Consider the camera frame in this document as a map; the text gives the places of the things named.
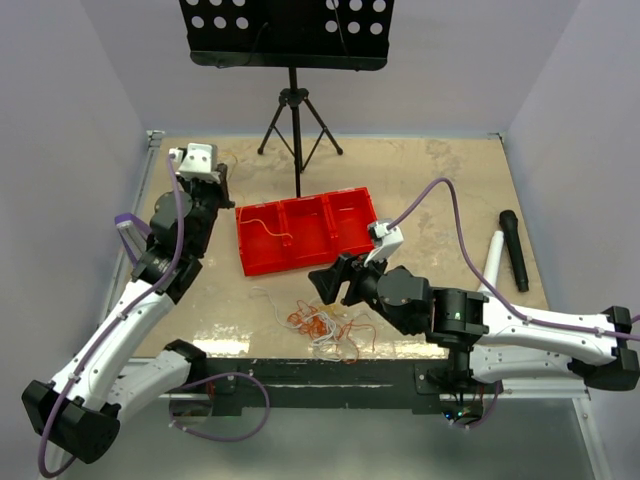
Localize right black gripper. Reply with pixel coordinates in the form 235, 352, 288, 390
308, 245, 415, 335

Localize yellow thin cable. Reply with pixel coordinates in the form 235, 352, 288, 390
219, 149, 291, 241

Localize orange thin cable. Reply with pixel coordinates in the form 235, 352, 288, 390
285, 298, 377, 365

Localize red three-compartment bin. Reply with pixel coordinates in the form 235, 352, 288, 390
235, 187, 377, 277

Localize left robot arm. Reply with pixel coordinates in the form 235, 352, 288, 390
22, 164, 234, 478

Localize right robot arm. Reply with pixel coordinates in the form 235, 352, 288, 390
308, 254, 639, 393

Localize purple metronome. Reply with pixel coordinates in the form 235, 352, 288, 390
114, 213, 151, 266

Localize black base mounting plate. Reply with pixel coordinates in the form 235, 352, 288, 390
174, 358, 503, 416

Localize white microphone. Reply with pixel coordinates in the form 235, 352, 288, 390
478, 230, 504, 297

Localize black microphone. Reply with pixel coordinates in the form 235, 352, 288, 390
499, 210, 529, 293

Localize black music stand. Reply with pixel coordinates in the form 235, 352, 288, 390
180, 0, 395, 176

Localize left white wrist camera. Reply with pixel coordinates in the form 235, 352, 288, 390
169, 143, 220, 183

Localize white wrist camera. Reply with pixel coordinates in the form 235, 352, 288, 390
364, 219, 404, 266
169, 143, 220, 183

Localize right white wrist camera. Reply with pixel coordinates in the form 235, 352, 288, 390
364, 219, 404, 266

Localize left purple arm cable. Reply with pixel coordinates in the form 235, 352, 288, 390
37, 152, 272, 477

